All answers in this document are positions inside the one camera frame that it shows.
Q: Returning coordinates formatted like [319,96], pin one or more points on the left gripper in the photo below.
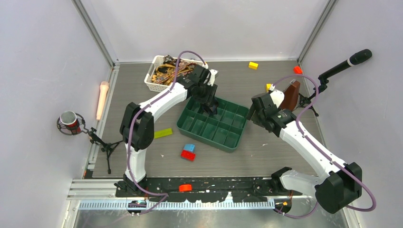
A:
[208,99]

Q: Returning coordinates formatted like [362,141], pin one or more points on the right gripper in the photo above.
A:
[252,115]

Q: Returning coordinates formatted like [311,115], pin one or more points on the navy brown striped tie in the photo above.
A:
[212,108]

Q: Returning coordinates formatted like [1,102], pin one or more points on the green divided tray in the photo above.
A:
[222,130]

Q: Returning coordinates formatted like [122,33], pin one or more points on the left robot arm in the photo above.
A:
[137,126]

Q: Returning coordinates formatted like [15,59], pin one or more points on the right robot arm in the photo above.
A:
[335,184]

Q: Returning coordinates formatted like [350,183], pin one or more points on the pile of patterned ties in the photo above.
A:
[164,73]

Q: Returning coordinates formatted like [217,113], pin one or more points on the black microphone tripod right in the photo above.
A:
[304,101]

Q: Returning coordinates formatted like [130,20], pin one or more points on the yellow block far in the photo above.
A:
[253,65]

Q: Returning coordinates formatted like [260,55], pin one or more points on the white perforated basket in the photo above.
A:
[158,60]

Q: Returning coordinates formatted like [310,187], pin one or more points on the orange block in corner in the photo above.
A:
[297,70]

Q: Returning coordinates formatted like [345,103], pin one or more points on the blue block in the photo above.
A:
[189,147]

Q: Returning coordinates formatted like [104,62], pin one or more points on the lime green flat block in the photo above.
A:
[163,133]

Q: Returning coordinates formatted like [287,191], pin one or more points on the red block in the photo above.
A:
[188,155]

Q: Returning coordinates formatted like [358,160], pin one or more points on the orange-red small block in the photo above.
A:
[185,188]

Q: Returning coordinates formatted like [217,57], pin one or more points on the black tripod left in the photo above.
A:
[107,148]

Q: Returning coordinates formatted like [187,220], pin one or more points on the black handheld microphone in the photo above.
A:
[356,59]

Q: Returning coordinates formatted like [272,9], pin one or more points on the red silver studio microphone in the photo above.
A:
[71,123]

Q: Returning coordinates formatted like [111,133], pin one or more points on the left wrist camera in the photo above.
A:
[210,79]

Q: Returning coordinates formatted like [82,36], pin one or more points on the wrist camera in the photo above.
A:
[277,97]
[210,79]

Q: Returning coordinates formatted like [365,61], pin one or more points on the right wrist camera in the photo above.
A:
[277,97]

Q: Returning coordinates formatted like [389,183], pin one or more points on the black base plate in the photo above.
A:
[204,189]

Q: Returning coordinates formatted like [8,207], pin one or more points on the peach cylinder handle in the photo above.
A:
[103,89]

